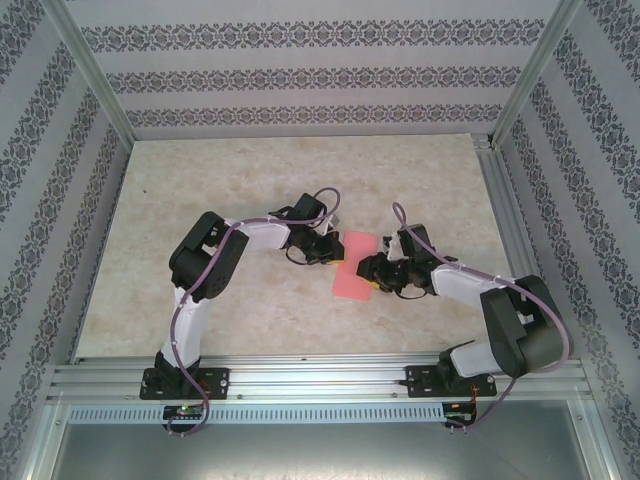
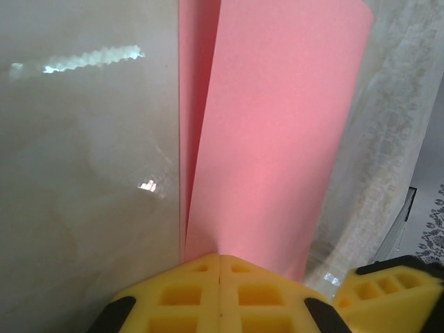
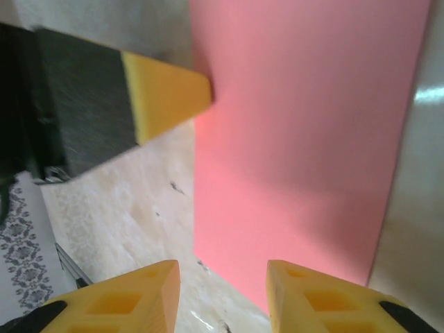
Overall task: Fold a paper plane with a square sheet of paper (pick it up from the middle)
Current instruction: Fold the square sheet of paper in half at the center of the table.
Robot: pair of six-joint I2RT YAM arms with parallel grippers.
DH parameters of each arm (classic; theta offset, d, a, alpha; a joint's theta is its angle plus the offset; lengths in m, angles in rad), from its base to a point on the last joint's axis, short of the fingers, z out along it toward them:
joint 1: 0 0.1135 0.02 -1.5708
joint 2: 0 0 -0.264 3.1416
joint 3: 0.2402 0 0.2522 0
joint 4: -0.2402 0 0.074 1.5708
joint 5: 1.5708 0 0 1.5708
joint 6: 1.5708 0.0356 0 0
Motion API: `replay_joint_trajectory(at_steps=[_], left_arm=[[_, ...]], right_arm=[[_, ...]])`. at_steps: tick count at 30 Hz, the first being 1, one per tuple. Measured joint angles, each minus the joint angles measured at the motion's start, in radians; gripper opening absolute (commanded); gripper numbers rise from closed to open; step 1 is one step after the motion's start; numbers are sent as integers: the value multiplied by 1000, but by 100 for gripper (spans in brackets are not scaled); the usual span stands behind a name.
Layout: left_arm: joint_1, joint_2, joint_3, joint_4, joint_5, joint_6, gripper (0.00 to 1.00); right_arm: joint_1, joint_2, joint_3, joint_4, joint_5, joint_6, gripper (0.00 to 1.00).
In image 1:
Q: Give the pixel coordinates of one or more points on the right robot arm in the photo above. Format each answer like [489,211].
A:
[525,325]

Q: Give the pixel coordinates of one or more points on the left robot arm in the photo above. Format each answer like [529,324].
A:
[190,325]

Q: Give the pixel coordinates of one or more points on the small circuit board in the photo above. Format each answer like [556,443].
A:
[185,412]
[457,415]

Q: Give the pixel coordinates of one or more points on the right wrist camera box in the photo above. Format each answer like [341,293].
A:
[392,247]

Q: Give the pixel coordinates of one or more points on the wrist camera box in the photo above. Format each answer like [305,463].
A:
[334,224]
[392,247]

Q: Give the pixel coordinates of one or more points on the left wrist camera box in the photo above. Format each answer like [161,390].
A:
[334,224]

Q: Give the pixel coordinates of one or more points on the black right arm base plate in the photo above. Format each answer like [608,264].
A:
[417,382]

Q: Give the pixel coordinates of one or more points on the aluminium mounting rail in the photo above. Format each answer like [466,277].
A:
[310,375]

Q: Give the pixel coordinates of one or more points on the aluminium side rail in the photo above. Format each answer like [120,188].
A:
[505,200]

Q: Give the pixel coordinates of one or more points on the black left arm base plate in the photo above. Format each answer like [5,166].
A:
[220,382]

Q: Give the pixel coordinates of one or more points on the aluminium frame post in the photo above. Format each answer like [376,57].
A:
[535,70]
[90,70]

